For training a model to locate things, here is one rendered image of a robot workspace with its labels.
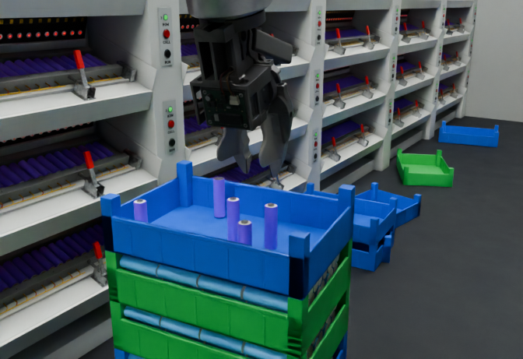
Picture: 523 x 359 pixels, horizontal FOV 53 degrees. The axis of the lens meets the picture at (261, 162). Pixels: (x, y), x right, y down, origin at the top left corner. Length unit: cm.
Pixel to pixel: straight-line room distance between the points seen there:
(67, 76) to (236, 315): 62
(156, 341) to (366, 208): 106
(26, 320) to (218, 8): 77
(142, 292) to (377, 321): 73
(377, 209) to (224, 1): 126
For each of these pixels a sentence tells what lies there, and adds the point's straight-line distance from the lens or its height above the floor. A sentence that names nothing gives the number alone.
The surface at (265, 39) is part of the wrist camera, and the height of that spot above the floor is 69.
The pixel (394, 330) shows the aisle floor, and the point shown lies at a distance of 133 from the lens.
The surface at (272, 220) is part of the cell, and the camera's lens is 73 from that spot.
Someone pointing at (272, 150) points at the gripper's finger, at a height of 56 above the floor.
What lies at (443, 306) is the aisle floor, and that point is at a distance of 146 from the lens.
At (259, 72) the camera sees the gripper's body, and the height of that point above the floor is 66.
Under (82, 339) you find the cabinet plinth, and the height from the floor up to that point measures 4.
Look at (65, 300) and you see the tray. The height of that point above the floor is 16.
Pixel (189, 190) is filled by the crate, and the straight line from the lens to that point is 90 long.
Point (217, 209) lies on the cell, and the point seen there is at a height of 42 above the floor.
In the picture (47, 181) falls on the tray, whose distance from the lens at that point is 111.
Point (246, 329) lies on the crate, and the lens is 70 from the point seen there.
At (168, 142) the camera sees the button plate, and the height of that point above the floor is 43.
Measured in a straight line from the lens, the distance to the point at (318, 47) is 178.
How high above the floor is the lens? 73
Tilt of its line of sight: 17 degrees down
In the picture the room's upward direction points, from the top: straight up
